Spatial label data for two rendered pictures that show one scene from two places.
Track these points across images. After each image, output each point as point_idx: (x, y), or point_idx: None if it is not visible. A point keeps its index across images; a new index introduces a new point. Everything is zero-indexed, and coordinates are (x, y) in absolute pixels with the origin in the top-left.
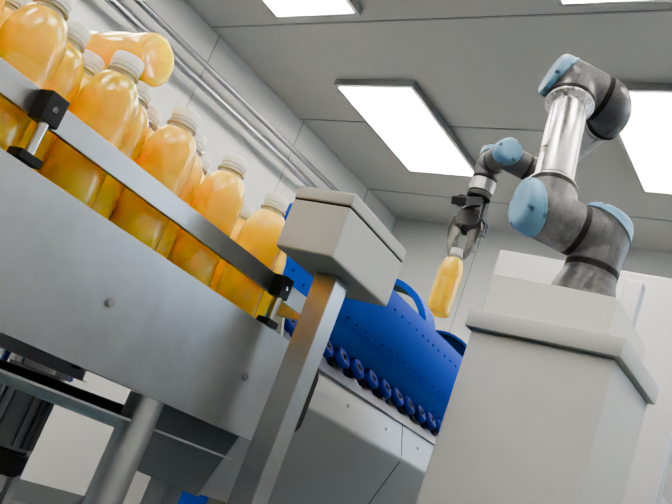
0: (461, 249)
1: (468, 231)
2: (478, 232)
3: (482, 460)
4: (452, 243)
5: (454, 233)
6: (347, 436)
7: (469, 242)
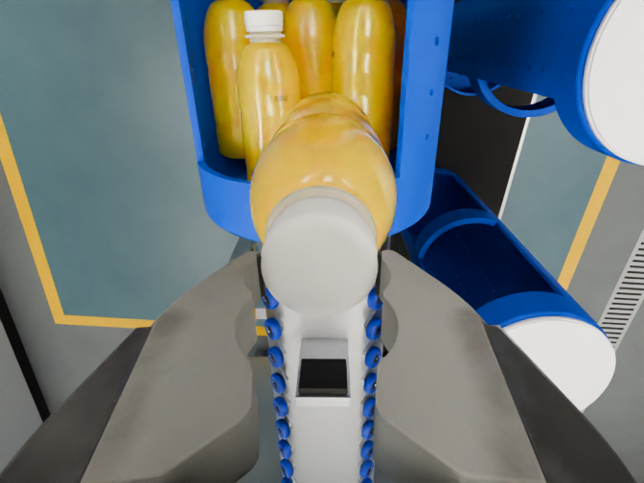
0: (269, 238)
1: (228, 423)
2: (58, 429)
3: None
4: (390, 284)
5: (431, 368)
6: None
7: (204, 310)
